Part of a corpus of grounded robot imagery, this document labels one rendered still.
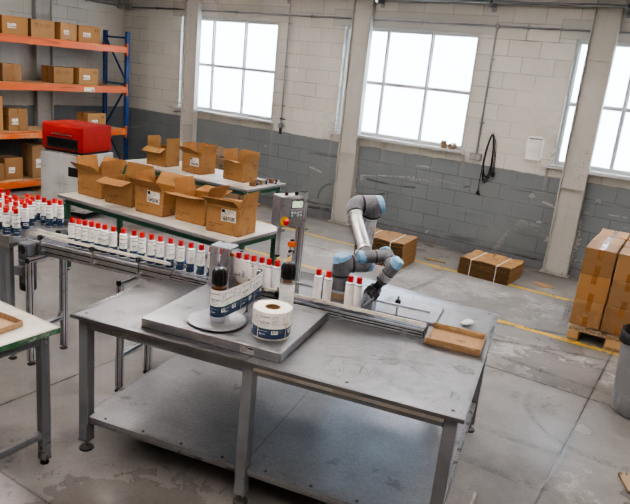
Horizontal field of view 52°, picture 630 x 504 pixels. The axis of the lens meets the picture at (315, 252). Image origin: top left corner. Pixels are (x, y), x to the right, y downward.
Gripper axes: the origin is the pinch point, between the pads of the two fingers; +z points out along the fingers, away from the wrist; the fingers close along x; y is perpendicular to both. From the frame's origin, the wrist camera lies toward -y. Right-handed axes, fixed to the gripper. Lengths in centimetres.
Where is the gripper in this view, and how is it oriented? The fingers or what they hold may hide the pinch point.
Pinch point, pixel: (363, 303)
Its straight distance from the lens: 376.6
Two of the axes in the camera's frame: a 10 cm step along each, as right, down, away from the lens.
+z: -5.5, 7.4, 4.0
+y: -3.6, 2.2, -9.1
